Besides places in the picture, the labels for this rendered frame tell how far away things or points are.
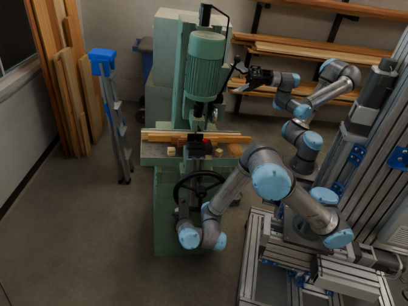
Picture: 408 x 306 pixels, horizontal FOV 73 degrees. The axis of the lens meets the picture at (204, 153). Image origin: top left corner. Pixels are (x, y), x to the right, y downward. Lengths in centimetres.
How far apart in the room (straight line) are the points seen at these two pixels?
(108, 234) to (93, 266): 27
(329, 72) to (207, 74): 71
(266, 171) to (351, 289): 78
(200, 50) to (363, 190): 99
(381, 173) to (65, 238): 204
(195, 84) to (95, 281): 142
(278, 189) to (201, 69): 72
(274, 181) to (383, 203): 77
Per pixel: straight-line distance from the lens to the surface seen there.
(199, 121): 153
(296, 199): 101
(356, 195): 150
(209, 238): 114
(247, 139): 171
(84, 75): 288
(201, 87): 140
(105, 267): 214
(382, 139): 134
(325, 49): 362
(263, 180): 88
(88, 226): 238
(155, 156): 150
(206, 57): 135
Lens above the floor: 180
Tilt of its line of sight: 35 degrees down
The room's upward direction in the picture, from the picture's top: 9 degrees clockwise
